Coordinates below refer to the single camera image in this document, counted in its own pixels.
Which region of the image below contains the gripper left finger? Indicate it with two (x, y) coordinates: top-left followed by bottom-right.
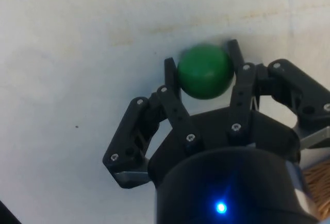
(102, 57), (205, 189)

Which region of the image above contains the brown wicker basket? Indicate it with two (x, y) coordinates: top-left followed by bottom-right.
(301, 161), (330, 221)

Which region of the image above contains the green ball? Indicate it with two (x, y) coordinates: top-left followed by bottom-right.
(177, 43), (235, 99)

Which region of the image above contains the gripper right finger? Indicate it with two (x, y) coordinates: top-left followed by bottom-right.
(226, 39), (330, 148)

